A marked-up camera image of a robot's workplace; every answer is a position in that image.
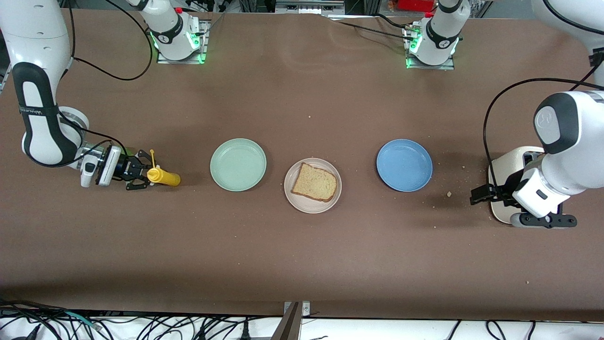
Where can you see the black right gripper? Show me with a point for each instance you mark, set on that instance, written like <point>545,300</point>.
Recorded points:
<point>126,167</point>

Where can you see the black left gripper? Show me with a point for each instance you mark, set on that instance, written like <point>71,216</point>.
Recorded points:
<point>501,191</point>

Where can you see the yellow squeeze bottle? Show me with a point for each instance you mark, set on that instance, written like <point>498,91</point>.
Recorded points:
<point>167,178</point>

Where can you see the brown bread slice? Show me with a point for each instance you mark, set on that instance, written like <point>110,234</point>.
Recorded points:
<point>314,183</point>

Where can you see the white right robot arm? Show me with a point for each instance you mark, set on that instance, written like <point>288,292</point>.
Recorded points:
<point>37,38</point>

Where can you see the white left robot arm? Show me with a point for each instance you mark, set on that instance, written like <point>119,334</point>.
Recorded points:
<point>580,160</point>

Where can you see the blue plate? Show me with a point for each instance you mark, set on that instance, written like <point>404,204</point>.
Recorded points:
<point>404,165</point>

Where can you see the mint green plate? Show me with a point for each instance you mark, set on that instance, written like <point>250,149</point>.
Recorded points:
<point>238,165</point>

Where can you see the beige plate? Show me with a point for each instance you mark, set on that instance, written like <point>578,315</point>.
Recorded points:
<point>306,207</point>

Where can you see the white two-slot toaster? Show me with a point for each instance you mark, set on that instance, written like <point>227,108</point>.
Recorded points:
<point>509,163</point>

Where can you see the red box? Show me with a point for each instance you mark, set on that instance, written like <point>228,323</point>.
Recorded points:
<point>415,4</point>

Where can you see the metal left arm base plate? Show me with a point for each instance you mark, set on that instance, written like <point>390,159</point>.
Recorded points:
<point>448,67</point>

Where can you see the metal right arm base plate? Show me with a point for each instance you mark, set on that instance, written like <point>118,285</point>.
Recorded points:
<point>204,47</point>

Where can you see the metal table edge bracket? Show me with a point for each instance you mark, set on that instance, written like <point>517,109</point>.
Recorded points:
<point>290,326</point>

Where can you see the aluminium frame rail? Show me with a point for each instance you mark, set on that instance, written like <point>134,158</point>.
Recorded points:
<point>306,5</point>

